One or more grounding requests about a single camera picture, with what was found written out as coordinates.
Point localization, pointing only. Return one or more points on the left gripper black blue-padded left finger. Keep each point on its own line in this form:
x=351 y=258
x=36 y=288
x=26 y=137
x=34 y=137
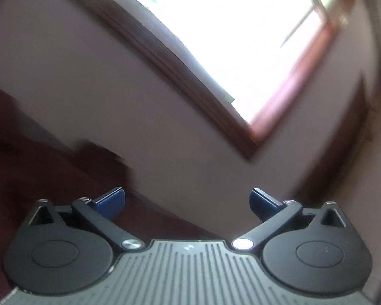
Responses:
x=98 y=214

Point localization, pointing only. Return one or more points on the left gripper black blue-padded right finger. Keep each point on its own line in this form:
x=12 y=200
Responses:
x=274 y=217

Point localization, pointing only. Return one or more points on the maroon quilted jacket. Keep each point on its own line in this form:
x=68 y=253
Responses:
x=33 y=166

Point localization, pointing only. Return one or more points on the wooden framed window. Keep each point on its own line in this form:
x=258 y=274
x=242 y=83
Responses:
x=241 y=63

